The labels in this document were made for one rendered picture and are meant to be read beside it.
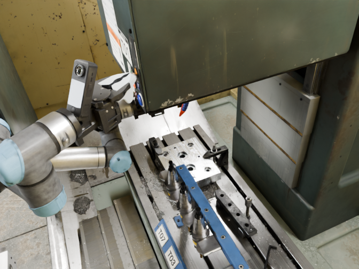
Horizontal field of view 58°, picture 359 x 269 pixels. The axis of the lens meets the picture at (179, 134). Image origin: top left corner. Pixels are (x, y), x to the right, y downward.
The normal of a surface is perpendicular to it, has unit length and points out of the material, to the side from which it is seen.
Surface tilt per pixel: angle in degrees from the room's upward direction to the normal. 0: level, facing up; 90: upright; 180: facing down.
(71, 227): 17
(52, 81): 90
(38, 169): 90
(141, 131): 24
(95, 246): 8
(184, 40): 90
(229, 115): 0
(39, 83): 90
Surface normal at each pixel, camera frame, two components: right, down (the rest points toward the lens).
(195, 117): 0.09, -0.47
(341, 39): 0.39, 0.56
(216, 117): -0.07, -0.77
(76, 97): -0.54, 0.07
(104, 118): 0.80, 0.33
